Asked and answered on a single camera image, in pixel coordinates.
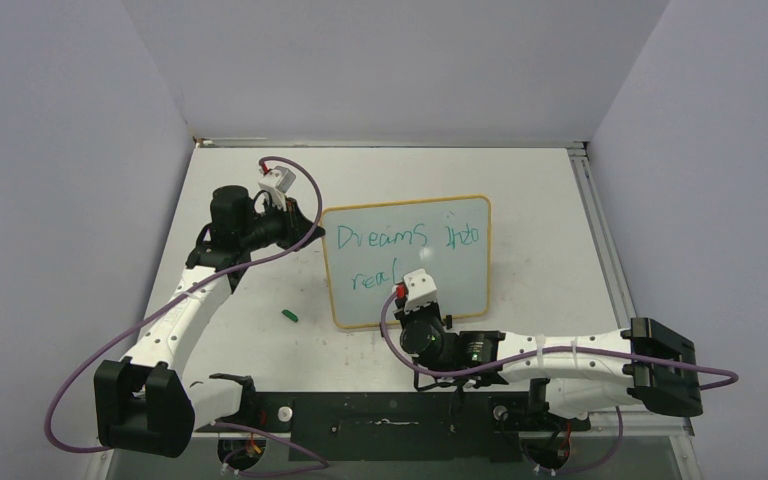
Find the aluminium frame rail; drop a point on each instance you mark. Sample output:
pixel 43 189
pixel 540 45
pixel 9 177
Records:
pixel 607 253

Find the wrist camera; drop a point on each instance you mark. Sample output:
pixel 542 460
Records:
pixel 276 182
pixel 416 290

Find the yellow framed whiteboard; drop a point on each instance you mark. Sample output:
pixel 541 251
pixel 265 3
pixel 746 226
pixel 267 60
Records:
pixel 370 248

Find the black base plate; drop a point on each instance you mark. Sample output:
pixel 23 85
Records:
pixel 404 426

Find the green marker cap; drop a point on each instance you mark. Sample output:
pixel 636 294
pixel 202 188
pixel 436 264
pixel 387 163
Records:
pixel 290 315

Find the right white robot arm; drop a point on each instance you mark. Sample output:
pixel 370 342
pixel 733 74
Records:
pixel 645 364

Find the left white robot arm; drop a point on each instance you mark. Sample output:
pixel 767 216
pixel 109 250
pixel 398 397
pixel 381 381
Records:
pixel 141 402

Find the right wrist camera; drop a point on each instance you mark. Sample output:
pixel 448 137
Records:
pixel 416 290

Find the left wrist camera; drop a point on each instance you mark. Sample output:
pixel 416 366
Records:
pixel 276 182

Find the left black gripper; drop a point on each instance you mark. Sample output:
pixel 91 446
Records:
pixel 300 222

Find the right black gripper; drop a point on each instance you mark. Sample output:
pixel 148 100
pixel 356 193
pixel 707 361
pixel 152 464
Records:
pixel 435 307

